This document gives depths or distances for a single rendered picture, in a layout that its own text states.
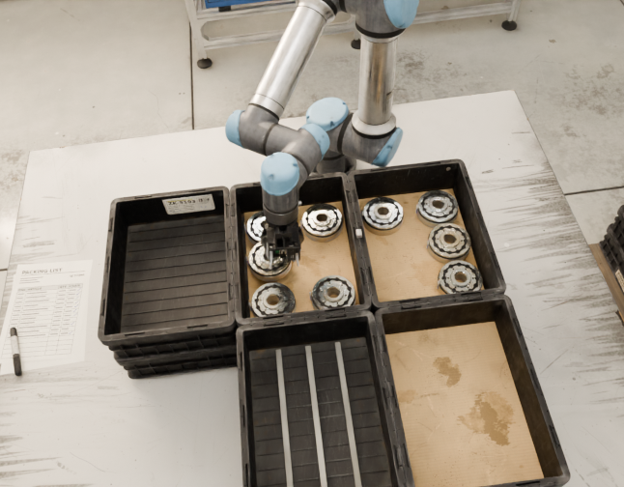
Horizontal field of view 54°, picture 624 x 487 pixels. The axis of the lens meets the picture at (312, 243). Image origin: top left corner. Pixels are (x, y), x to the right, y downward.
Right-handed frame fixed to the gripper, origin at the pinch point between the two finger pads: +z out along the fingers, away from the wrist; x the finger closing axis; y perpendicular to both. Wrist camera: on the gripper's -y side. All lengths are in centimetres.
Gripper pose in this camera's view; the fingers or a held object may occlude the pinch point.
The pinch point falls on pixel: (283, 256)
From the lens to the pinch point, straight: 148.4
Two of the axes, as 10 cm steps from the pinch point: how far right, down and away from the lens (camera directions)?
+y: 1.1, 8.2, -5.6
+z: -0.1, 5.7, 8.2
